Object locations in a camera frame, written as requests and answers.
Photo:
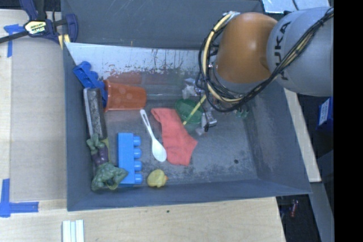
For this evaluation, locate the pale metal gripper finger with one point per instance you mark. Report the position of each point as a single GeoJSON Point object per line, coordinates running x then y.
{"type": "Point", "coordinates": [208, 119]}
{"type": "Point", "coordinates": [189, 89]}

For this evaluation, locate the yellow thin stick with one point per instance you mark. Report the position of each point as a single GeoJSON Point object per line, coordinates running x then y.
{"type": "Point", "coordinates": [190, 116]}

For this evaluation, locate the green plastic bowl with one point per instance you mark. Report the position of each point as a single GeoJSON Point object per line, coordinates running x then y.
{"type": "Point", "coordinates": [184, 110]}

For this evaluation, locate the red cloth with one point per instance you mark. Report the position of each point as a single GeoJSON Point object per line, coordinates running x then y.
{"type": "Point", "coordinates": [175, 139]}

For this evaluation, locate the grey metal bin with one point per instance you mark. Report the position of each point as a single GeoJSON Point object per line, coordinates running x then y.
{"type": "Point", "coordinates": [227, 156]}

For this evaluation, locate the white plastic spoon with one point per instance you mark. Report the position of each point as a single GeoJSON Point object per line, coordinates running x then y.
{"type": "Point", "coordinates": [158, 148]}

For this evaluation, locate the orange plastic cup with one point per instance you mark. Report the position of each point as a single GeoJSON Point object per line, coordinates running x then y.
{"type": "Point", "coordinates": [124, 97]}

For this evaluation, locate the yellow rubber duck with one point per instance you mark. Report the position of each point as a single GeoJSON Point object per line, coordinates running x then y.
{"type": "Point", "coordinates": [156, 178]}

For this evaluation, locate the blue toy building block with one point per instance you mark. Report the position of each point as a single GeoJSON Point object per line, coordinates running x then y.
{"type": "Point", "coordinates": [126, 157]}

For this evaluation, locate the grey speckled flat block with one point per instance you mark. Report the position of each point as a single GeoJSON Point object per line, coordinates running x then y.
{"type": "Point", "coordinates": [95, 113]}

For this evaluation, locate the blue plastic toy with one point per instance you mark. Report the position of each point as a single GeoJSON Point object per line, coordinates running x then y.
{"type": "Point", "coordinates": [86, 74]}

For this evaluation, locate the green toy figure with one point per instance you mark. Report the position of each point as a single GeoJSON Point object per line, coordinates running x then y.
{"type": "Point", "coordinates": [102, 171]}

